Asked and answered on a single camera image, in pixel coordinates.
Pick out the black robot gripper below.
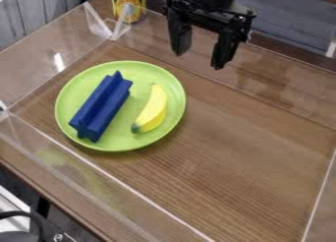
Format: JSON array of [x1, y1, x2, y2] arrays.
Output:
[[165, 0, 257, 70]]

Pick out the yellow toy banana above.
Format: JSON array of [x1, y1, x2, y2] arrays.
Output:
[[131, 84, 168, 134]]

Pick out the green round plate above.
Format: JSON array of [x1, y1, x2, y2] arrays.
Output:
[[55, 61, 187, 151]]

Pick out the yellow labelled tin can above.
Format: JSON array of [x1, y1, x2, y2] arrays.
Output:
[[112, 0, 147, 24]]

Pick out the blue star-shaped block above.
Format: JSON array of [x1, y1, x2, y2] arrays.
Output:
[[68, 71, 132, 143]]

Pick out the clear acrylic tray walls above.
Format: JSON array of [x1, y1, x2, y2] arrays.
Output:
[[0, 0, 336, 242]]

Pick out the black metal bracket with bolt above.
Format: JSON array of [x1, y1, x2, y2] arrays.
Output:
[[32, 209, 80, 242]]

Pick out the black cable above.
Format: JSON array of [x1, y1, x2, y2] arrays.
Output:
[[0, 210, 47, 242]]

